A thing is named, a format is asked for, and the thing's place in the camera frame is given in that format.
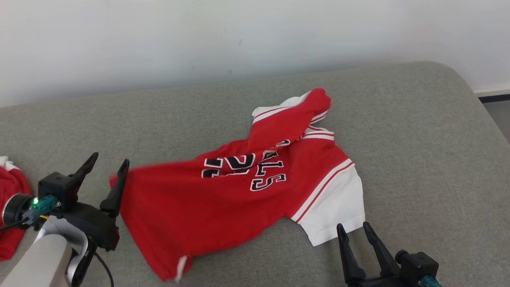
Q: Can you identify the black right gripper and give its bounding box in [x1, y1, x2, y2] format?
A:
[337, 222, 405, 287]

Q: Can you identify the thin black cable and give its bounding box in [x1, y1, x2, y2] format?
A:
[0, 195, 56, 232]
[92, 250, 115, 287]

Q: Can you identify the white wall baseboard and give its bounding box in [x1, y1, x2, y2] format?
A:
[473, 84, 510, 104]

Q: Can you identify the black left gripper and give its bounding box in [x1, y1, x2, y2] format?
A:
[54, 152, 130, 252]

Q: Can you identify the red and white jersey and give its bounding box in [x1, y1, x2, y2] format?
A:
[110, 88, 366, 282]
[0, 156, 32, 261]

